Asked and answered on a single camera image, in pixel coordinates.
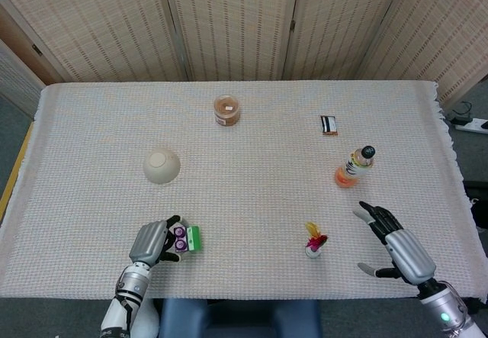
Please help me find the yellow floor tape strip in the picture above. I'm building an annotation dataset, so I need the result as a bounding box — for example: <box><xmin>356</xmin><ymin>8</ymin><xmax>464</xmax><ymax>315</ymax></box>
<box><xmin>0</xmin><ymin>122</ymin><xmax>35</xmax><ymax>217</ymax></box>

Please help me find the green toy building block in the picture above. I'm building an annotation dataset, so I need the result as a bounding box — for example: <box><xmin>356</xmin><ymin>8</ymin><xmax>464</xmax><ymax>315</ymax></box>
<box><xmin>185</xmin><ymin>225</ymin><xmax>203</xmax><ymax>252</ymax></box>

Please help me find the orange round plastic jar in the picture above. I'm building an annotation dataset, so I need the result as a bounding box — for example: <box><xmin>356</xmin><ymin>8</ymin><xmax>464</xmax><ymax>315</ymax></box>
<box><xmin>213</xmin><ymin>94</ymin><xmax>242</xmax><ymax>128</ymax></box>

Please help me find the black shoe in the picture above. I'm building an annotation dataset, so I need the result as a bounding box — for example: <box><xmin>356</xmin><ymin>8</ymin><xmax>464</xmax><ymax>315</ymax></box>
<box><xmin>463</xmin><ymin>180</ymin><xmax>488</xmax><ymax>233</ymax></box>

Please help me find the beige woven folding screen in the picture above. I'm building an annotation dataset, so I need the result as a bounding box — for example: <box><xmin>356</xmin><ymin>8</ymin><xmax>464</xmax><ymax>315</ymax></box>
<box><xmin>0</xmin><ymin>0</ymin><xmax>488</xmax><ymax>120</ymax></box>

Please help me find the colourful feather shuttlecock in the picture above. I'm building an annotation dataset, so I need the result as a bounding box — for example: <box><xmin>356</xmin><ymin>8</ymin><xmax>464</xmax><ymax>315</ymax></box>
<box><xmin>303</xmin><ymin>221</ymin><xmax>329</xmax><ymax>259</ymax></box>

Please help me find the white woven tablecloth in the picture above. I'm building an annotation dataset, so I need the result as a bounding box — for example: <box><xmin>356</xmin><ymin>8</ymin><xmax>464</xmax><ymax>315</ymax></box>
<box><xmin>0</xmin><ymin>81</ymin><xmax>488</xmax><ymax>304</ymax></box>

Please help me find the cream upturned bowl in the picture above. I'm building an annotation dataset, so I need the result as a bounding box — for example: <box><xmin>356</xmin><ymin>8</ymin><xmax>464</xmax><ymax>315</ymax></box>
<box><xmin>143</xmin><ymin>146</ymin><xmax>181</xmax><ymax>185</ymax></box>

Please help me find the white power strip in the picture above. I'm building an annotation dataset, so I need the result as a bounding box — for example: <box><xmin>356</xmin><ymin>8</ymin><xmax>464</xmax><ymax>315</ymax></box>
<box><xmin>455</xmin><ymin>118</ymin><xmax>488</xmax><ymax>135</ymax></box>

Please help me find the black white snack packet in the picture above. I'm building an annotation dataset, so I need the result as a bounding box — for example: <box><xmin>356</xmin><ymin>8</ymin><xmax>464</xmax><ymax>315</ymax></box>
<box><xmin>319</xmin><ymin>114</ymin><xmax>339</xmax><ymax>137</ymax></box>

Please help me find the purple toy block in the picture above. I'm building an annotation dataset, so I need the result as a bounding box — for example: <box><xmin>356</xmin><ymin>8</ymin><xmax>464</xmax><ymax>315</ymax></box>
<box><xmin>173</xmin><ymin>225</ymin><xmax>190</xmax><ymax>254</ymax></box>

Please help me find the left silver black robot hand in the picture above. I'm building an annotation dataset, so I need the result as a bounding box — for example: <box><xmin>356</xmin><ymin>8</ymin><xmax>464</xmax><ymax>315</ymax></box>
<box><xmin>128</xmin><ymin>214</ymin><xmax>188</xmax><ymax>266</ymax></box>

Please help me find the blue seat cushion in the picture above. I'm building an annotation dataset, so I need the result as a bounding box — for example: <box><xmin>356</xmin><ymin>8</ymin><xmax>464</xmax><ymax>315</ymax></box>
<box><xmin>158</xmin><ymin>298</ymin><xmax>323</xmax><ymax>338</ymax></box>

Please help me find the orange drink bottle black cap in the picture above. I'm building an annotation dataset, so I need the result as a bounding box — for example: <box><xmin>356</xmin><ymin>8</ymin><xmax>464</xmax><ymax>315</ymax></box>
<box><xmin>334</xmin><ymin>145</ymin><xmax>377</xmax><ymax>189</ymax></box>

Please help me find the white robot torso shell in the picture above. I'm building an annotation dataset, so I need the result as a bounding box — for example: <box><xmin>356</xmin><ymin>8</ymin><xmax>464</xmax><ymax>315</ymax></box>
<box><xmin>129</xmin><ymin>299</ymin><xmax>161</xmax><ymax>338</ymax></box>

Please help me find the black plug with cable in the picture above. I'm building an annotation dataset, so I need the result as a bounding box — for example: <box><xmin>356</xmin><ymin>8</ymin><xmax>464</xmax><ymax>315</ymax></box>
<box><xmin>448</xmin><ymin>101</ymin><xmax>474</xmax><ymax>124</ymax></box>

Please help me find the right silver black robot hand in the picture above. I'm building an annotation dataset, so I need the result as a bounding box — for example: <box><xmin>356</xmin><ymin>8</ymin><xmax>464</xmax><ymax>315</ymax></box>
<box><xmin>352</xmin><ymin>200</ymin><xmax>438</xmax><ymax>288</ymax></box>

